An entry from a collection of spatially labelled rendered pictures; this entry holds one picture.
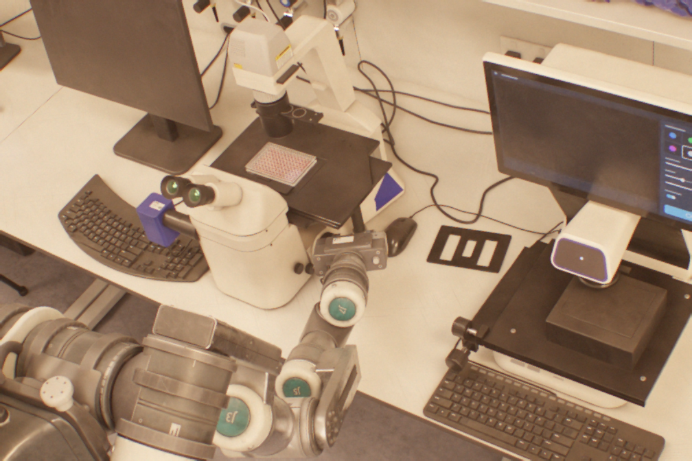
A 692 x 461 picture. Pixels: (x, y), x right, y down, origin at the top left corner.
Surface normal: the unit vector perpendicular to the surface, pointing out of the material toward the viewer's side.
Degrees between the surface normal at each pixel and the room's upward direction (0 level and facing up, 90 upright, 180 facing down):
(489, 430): 5
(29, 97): 0
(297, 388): 64
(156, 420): 32
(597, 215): 9
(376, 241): 20
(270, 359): 95
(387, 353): 0
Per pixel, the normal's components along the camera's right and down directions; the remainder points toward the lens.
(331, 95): -0.50, 0.77
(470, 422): -0.21, -0.63
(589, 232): -0.08, -0.78
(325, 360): -0.15, -0.93
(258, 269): 0.07, 0.71
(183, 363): 0.05, -0.15
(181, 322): -0.25, -0.23
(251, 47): -0.56, 0.43
